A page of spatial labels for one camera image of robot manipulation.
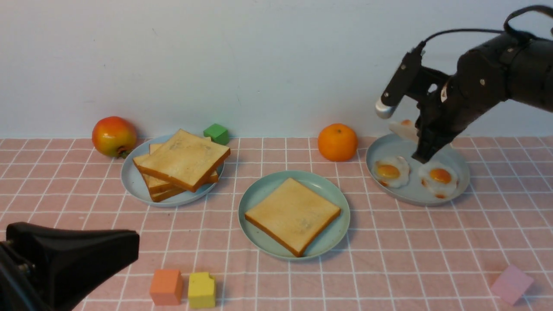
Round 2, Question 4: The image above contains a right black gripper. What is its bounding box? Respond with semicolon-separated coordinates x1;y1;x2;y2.
411;67;480;164

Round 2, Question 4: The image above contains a toast slice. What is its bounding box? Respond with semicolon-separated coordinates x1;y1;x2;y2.
150;187;186;203
136;129;231;193
133;143;219;194
245;178;341;257

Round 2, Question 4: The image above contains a fried egg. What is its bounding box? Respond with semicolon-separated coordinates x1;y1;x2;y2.
417;161;459;199
372;156;411;188
388;119;419;143

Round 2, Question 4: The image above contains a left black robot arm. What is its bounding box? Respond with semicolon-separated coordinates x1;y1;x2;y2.
0;222;140;311

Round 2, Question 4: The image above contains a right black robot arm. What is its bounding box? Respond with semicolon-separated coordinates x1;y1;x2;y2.
412;34;553;164

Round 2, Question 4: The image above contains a grey egg plate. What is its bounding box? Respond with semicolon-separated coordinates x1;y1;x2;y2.
365;133;471;206

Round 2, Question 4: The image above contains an orange mandarin fruit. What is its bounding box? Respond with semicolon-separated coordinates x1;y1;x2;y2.
317;123;358;162

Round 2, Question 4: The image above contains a pink foam cube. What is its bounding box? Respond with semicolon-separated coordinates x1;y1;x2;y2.
490;264;534;306

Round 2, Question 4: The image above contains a pink checkered tablecloth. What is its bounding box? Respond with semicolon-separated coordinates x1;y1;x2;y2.
0;136;553;311

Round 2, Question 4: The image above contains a teal center plate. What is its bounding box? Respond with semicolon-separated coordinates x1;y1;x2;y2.
238;171;351;260

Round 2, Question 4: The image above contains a green foam cube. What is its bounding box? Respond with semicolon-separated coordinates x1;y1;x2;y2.
203;124;230;145

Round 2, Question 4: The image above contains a yellow foam cube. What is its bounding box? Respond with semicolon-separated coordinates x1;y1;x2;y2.
188;272;216;309

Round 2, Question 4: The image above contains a light blue bread plate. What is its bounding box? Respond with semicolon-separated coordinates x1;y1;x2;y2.
121;134;216;207

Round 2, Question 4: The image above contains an orange foam cube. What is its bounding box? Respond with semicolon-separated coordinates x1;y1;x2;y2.
149;269;184;306

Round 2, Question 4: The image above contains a red yellow apple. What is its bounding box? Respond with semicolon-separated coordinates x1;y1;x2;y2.
92;116;138;159

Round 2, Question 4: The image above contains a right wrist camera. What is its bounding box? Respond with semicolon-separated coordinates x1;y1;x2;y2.
375;45;423;119

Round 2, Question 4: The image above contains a right camera cable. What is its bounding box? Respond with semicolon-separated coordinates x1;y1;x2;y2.
417;4;553;50

